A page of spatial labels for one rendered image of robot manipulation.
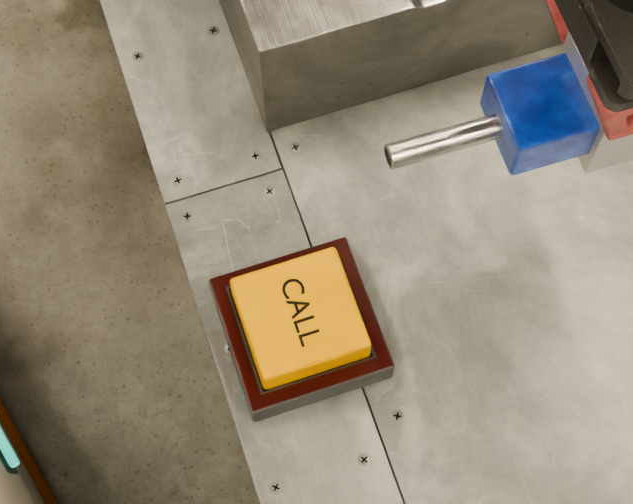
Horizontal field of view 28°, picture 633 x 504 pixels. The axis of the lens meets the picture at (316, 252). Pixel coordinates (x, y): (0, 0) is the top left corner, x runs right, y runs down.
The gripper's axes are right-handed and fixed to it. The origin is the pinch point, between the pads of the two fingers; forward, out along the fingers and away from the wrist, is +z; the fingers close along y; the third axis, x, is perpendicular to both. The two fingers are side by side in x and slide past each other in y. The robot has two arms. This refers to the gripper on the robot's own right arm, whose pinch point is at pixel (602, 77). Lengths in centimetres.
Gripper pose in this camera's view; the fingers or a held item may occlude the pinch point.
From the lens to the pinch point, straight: 59.9
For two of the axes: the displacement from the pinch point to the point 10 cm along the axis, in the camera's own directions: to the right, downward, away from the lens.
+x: -9.5, 2.8, -1.3
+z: -0.1, 3.9, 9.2
